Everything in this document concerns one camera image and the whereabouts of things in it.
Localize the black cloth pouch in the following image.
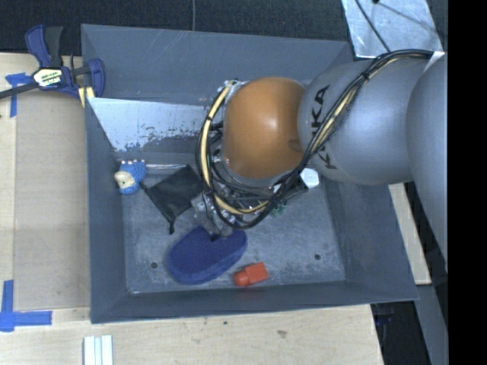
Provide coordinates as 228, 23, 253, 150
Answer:
143, 163, 205, 236

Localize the grey metal bin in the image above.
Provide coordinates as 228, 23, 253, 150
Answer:
80, 24, 420, 325

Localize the orange-red plastic block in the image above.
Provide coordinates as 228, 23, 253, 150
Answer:
233, 262, 270, 288

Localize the blue toy animal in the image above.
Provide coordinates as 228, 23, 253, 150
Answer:
113, 159, 148, 196

